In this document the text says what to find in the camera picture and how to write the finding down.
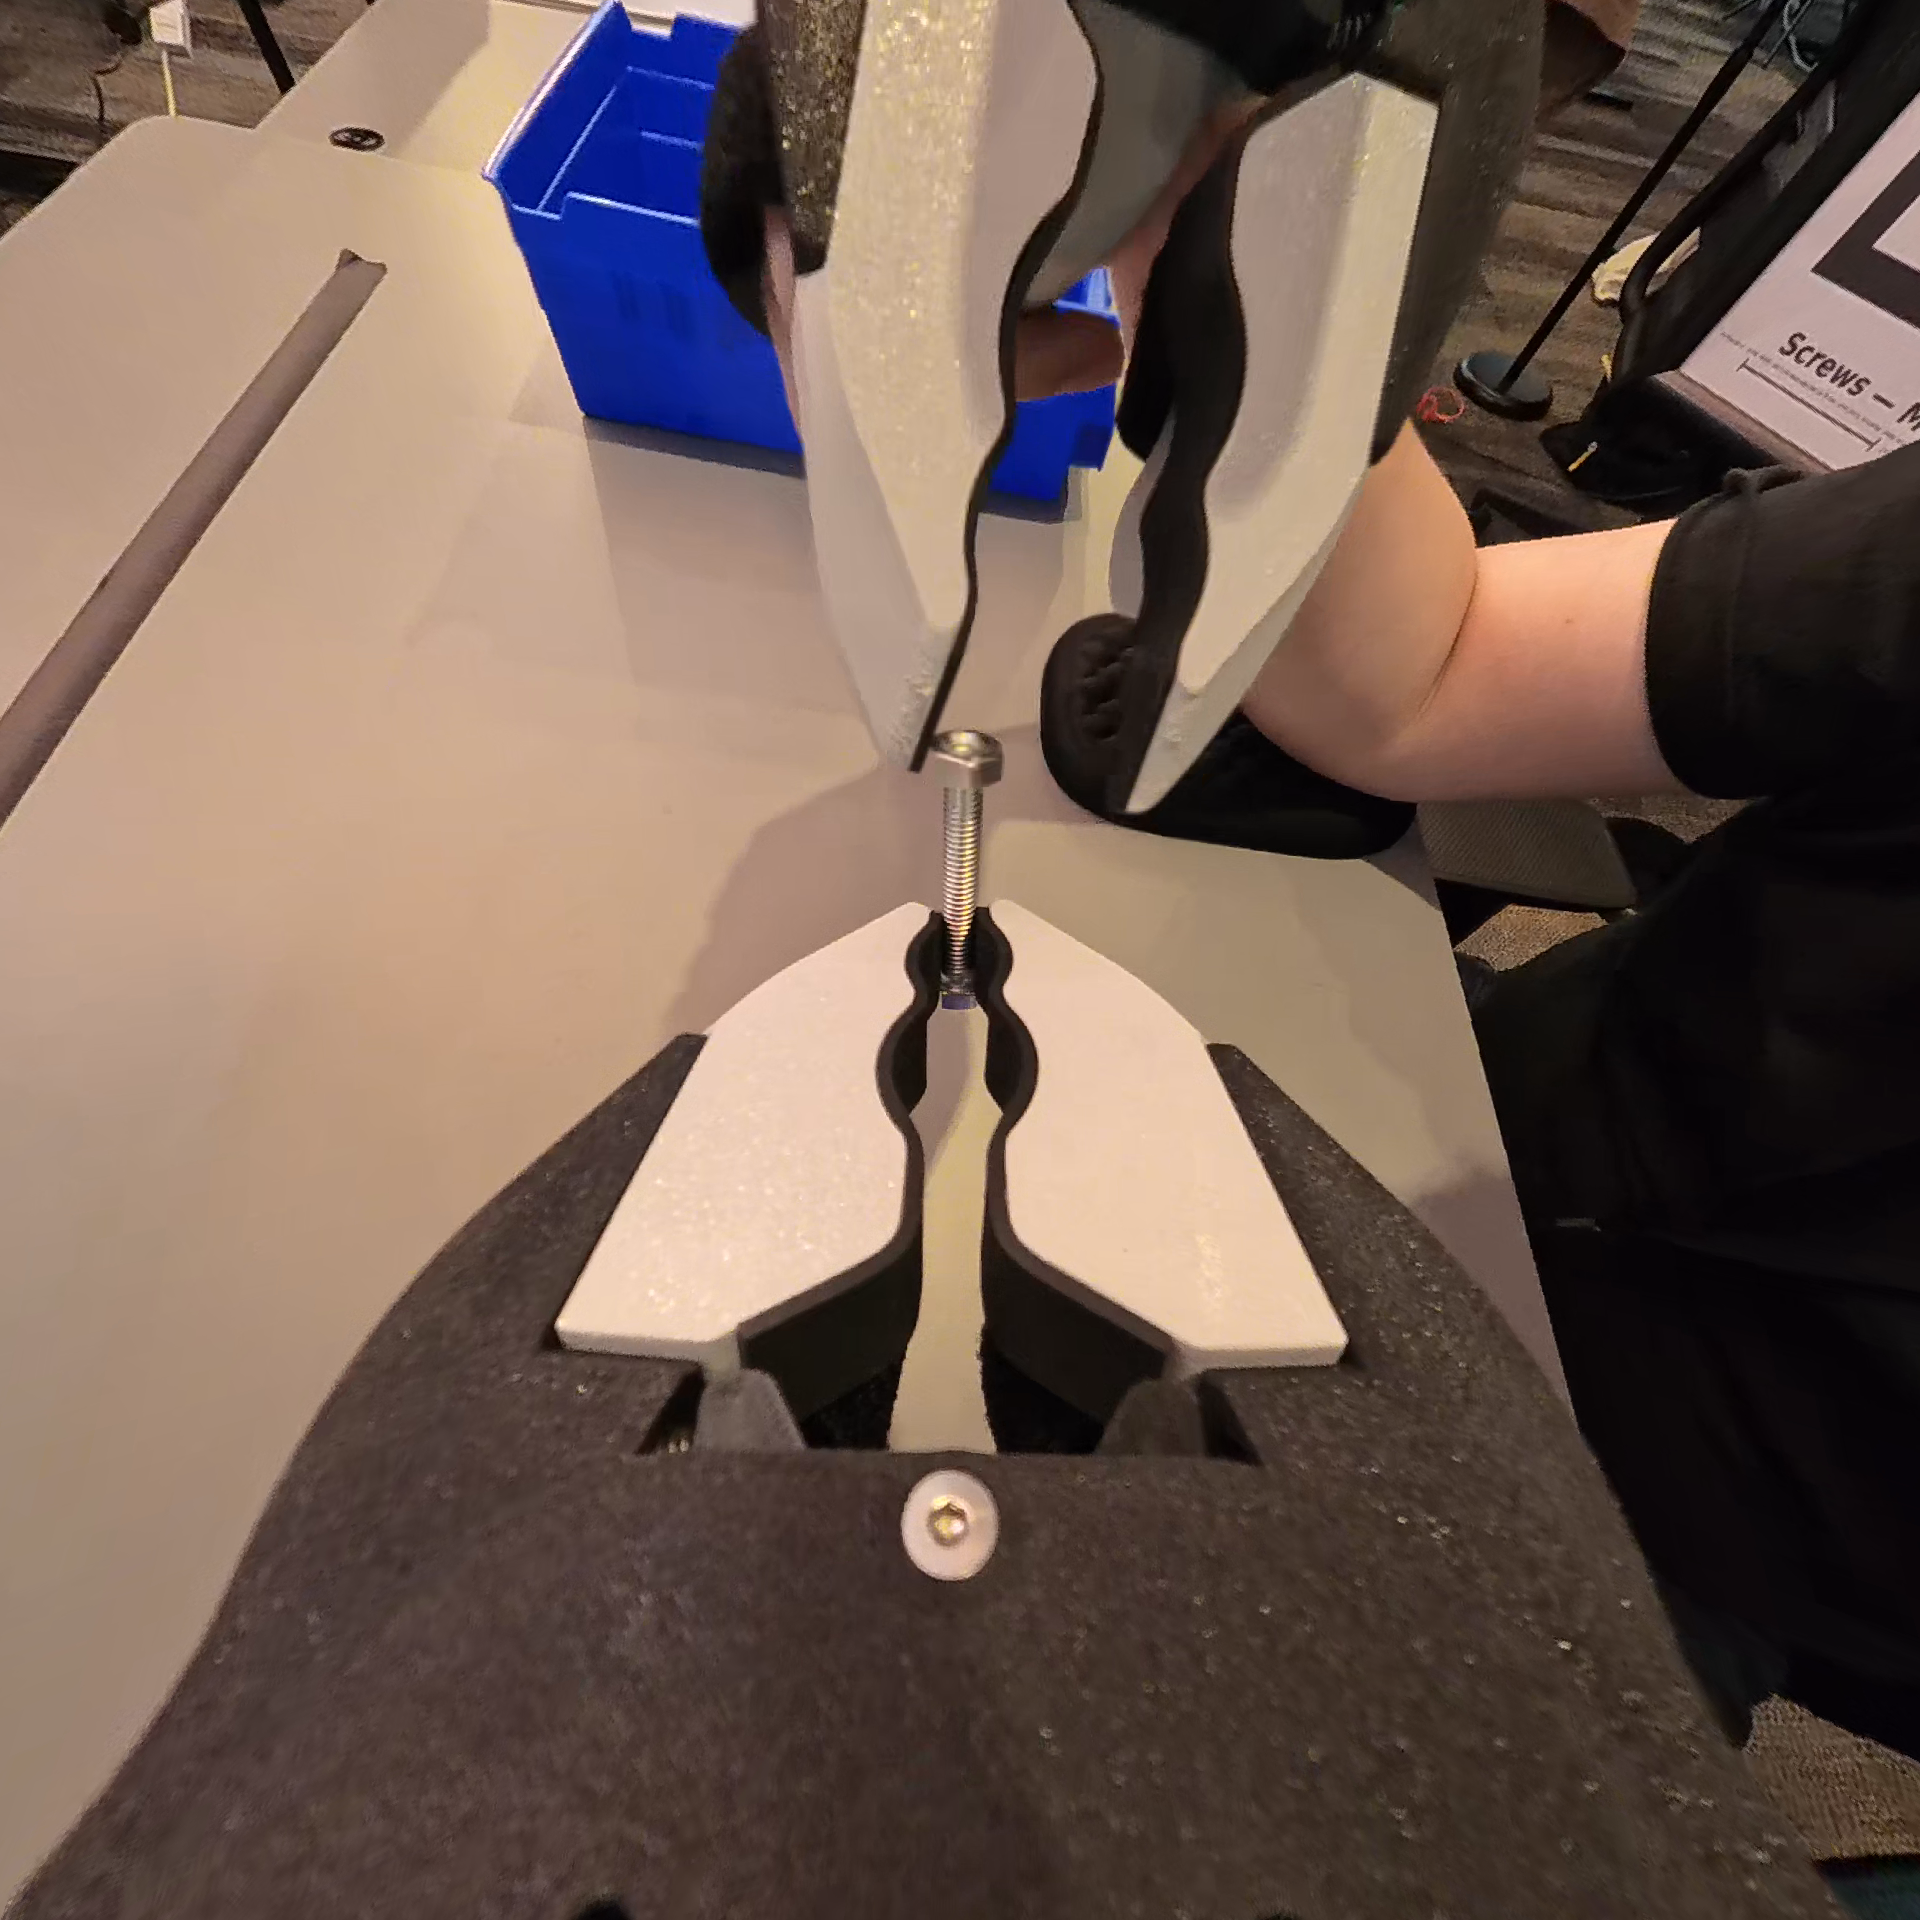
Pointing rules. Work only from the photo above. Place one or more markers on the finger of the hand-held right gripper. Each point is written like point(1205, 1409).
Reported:
point(1306, 375)
point(932, 375)

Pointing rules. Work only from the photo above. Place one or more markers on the person's black shirt torso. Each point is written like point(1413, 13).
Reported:
point(1769, 1050)

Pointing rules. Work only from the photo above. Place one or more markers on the framed marker sign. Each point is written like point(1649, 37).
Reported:
point(1845, 329)

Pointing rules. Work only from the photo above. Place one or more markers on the steel hex nut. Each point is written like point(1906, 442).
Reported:
point(966, 761)

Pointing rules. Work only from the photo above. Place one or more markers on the blue plastic bin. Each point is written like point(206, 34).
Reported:
point(630, 300)

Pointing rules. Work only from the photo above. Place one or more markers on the black pole stand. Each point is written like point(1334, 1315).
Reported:
point(1501, 389)

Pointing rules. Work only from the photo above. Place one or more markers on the person's right hand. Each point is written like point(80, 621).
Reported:
point(1073, 360)

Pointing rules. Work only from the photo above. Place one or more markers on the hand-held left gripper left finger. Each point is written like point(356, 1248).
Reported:
point(751, 1171)

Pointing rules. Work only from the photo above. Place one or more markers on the white power adapter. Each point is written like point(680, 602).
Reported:
point(168, 20)

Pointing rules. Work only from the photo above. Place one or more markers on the person's right forearm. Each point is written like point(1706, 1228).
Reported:
point(1470, 660)

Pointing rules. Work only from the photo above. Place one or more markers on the steel bolt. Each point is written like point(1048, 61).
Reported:
point(961, 856)

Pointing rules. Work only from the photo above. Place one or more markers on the black mesh elbow pad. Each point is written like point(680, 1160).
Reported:
point(1290, 795)

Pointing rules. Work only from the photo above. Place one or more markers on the black sign easel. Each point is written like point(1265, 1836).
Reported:
point(1636, 421)

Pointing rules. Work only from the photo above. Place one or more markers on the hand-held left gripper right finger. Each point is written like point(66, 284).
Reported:
point(1156, 1171)

